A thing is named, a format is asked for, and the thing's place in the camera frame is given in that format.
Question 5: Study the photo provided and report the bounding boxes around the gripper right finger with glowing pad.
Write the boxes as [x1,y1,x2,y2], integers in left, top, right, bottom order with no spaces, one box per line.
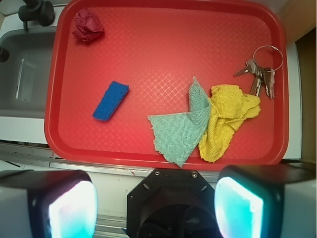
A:
[214,164,317,238]

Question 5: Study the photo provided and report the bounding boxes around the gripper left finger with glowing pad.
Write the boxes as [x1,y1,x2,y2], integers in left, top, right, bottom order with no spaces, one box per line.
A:
[0,170,98,238]

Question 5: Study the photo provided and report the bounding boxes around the black faucet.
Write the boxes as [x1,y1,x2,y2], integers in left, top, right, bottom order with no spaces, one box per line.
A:
[18,0,55,32]

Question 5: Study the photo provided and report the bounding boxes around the silver keys on wire ring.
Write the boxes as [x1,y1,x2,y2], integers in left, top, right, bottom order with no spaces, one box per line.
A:
[233,45,284,99]

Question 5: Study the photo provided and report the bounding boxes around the crumpled red paper ball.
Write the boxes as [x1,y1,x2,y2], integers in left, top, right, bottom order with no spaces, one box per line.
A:
[72,8,104,42]

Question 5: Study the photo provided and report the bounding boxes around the red plastic tray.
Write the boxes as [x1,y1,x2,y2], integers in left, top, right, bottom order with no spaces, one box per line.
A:
[45,0,289,171]

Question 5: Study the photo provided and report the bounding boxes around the green woven cloth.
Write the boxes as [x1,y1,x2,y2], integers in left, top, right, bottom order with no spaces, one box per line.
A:
[148,77,211,168]

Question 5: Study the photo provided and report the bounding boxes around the grey sink basin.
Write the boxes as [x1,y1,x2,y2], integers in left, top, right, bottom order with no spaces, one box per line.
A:
[0,27,56,119]

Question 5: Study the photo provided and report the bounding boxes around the yellow woven cloth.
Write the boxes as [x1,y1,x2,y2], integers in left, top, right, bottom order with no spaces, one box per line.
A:
[198,84,261,163]

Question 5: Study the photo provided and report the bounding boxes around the blue sponge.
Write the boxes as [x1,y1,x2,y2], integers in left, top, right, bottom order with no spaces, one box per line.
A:
[93,81,129,121]

